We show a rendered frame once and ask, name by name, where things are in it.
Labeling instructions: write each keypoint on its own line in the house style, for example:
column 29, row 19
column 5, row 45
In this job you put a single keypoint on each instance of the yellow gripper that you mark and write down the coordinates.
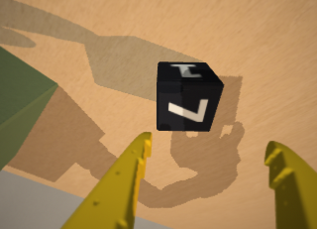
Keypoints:
column 112, row 203

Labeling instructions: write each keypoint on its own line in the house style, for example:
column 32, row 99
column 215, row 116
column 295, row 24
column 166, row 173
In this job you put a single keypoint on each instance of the black number cube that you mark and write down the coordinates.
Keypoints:
column 188, row 94

